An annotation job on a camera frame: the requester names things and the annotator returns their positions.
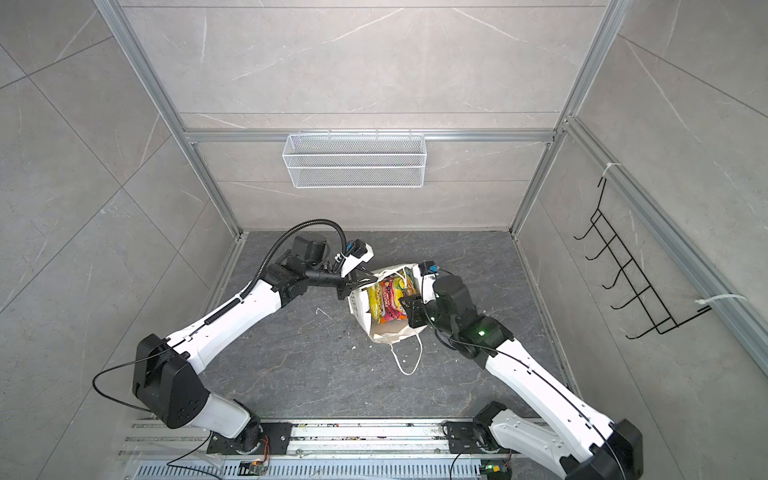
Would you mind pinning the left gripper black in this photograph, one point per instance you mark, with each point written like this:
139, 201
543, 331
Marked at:
351, 281

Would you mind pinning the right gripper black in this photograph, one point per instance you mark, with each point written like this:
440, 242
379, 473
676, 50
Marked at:
414, 314

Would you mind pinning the white paper gift bag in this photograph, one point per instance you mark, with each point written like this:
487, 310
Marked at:
392, 332

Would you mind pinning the yellow green snack packet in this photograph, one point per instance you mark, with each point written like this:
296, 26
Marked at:
377, 306

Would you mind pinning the Fox's fruits candy packet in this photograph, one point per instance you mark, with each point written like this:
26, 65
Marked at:
394, 288

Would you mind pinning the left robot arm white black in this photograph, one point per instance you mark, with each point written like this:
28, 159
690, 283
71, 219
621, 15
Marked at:
166, 371

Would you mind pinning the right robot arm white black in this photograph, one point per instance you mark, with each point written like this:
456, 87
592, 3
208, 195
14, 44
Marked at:
574, 441

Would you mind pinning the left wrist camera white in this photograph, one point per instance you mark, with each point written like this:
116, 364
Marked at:
353, 255

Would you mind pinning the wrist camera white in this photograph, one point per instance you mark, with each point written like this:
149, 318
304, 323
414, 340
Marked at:
427, 273
353, 255

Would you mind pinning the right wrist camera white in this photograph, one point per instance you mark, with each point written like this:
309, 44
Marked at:
427, 273

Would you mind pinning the white wire mesh basket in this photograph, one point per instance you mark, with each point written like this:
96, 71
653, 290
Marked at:
359, 160

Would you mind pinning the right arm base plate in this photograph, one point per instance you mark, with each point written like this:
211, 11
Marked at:
474, 438

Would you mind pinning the aluminium rail frame front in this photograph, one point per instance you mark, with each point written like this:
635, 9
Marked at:
325, 448

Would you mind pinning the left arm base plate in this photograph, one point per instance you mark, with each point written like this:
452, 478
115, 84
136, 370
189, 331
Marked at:
273, 435

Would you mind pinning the black wire hook rack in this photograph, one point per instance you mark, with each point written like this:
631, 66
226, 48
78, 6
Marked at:
630, 272

